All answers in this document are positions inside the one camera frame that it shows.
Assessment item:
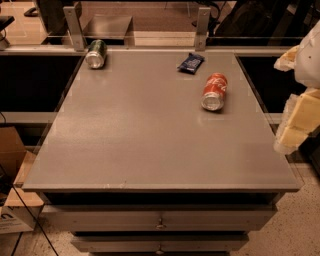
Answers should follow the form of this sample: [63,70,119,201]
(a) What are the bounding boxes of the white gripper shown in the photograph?
[274,21,320,155]

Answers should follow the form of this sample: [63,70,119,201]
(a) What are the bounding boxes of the red coke can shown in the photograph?
[201,73,227,111]

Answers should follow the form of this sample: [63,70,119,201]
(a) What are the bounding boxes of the green soda can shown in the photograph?
[85,39,107,69]

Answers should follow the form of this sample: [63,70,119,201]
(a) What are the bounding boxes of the blue snack packet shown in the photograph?
[178,53,205,75]

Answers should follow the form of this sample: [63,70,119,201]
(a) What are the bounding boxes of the upper grey drawer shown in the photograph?
[42,205,277,232]

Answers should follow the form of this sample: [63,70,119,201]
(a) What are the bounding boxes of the grey drawer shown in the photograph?
[71,232,248,254]
[42,205,277,232]

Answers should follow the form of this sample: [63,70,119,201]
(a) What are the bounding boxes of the lower grey drawer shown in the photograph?
[71,232,248,254]

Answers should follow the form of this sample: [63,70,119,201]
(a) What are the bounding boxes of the cardboard box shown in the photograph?
[0,127,44,234]

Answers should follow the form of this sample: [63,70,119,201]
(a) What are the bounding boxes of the right metal bracket post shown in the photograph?
[194,7,211,51]

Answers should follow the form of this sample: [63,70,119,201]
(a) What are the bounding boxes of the metal bracket post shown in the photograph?
[63,6,86,51]
[194,7,211,51]

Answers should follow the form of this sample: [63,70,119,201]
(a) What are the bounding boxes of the left metal bracket post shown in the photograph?
[63,6,86,51]

